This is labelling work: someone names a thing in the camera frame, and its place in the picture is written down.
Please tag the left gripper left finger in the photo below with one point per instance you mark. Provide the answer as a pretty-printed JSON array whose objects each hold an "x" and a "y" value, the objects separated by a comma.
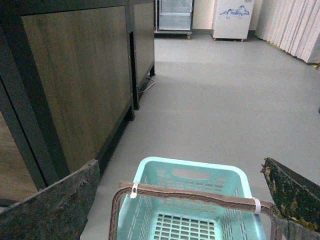
[{"x": 58, "y": 212}]

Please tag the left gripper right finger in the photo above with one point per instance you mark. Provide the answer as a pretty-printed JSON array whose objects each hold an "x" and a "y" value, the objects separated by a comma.
[{"x": 296, "y": 201}]

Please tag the brown basket handle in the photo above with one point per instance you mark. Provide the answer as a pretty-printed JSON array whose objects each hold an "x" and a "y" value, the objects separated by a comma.
[{"x": 225, "y": 201}]

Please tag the light blue plastic basket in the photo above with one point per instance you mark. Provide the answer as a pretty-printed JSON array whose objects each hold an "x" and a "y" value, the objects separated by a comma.
[{"x": 135, "y": 216}]

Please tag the dark wooden display cabinet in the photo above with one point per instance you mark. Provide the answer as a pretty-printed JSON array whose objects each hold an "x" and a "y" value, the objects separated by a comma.
[{"x": 70, "y": 74}]

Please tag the white vertical curtain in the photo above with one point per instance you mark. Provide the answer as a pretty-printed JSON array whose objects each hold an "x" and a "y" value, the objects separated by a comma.
[{"x": 292, "y": 26}]

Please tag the white chest freezer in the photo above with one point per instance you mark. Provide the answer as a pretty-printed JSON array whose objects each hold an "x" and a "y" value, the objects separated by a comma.
[{"x": 231, "y": 19}]

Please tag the glass door display fridge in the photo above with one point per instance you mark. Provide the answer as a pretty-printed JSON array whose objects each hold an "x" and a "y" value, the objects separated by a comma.
[{"x": 174, "y": 17}]

